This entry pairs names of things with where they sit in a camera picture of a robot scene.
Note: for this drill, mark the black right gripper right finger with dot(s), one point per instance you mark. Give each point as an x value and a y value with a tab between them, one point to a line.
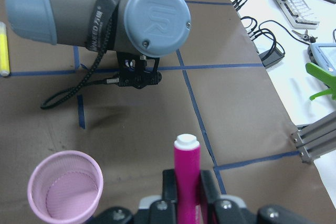
208	196

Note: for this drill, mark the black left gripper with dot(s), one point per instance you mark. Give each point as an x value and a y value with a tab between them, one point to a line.
137	71

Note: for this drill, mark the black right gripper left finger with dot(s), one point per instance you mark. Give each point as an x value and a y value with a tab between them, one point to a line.
169	186

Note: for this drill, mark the pink marker pen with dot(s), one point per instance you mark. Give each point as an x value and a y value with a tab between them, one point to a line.
187	158

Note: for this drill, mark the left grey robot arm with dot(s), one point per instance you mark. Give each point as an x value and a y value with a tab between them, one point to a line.
137	30

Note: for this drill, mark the pink mesh cup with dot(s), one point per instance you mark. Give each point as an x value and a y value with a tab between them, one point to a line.
66	187

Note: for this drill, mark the yellow marker pen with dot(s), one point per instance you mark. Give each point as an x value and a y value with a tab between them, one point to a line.
5	69

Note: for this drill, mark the black power adapter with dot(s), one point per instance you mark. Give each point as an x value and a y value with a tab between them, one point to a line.
275	57

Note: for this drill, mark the green plastic clamp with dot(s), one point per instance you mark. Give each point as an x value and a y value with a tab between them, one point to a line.
324	76

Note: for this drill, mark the white keyboard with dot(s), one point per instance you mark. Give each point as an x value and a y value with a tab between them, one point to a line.
299	14

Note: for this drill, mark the blue teach pendant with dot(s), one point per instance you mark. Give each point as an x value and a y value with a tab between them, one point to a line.
323	54

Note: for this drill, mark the aluminium frame post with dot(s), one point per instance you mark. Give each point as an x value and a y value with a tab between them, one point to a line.
315	139

